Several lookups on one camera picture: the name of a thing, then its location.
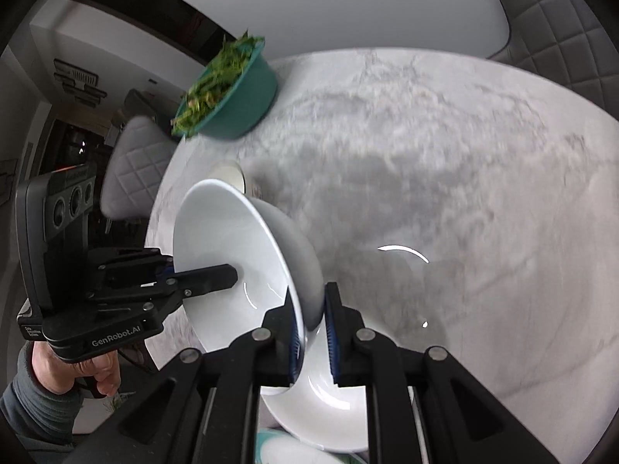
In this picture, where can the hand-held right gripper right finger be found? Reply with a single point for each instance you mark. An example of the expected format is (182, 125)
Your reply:
(331, 343)

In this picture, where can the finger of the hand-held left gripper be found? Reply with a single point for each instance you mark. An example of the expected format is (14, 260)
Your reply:
(208, 280)

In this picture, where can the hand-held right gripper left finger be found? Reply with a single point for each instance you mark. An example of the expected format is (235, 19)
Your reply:
(294, 348)

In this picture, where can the small white bowl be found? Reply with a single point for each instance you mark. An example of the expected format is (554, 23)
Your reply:
(217, 232)

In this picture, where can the large white bowl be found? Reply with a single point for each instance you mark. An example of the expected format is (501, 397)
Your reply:
(319, 401)

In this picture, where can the teal floral plate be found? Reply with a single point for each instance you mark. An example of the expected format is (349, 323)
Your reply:
(285, 452)

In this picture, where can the person's left forearm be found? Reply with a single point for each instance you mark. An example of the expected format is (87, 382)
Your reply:
(34, 415)

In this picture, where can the person's left hand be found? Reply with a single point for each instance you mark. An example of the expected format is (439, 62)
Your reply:
(63, 372)

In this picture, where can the dark-rimmed cream bowl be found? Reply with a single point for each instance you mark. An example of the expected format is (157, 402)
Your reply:
(229, 174)

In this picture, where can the grey quilted chair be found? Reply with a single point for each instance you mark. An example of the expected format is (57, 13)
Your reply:
(561, 24)
(135, 164)

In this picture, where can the ceiling lamp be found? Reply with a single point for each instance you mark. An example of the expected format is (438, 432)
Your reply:
(80, 82)

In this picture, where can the teal basin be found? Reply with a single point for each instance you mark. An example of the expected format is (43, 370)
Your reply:
(246, 101)

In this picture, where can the green vegetables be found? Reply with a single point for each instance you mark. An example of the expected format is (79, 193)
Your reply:
(213, 82)

